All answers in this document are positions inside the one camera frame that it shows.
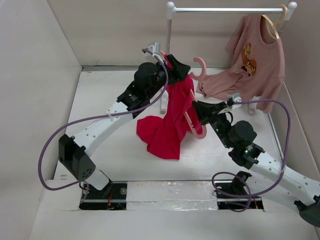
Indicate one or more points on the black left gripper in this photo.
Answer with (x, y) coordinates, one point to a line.
(178, 73)

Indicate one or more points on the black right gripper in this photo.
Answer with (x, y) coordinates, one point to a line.
(204, 110)

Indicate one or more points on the red t shirt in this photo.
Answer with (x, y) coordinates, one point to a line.
(163, 136)

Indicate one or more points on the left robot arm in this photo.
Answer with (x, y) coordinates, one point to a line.
(74, 152)

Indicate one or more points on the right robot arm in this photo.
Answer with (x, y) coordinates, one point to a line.
(303, 193)

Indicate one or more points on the pink printed t shirt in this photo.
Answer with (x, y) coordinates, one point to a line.
(257, 69)

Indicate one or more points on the wooden hanger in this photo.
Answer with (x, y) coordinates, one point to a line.
(272, 27)

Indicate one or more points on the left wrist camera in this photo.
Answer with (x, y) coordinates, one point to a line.
(154, 48)

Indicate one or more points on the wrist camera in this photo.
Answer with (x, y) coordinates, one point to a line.
(154, 48)
(233, 98)

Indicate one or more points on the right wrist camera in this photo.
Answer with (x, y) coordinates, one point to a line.
(233, 98)

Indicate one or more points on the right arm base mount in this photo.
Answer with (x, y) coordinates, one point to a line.
(228, 193)

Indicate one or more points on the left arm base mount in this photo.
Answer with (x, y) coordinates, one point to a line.
(112, 198)

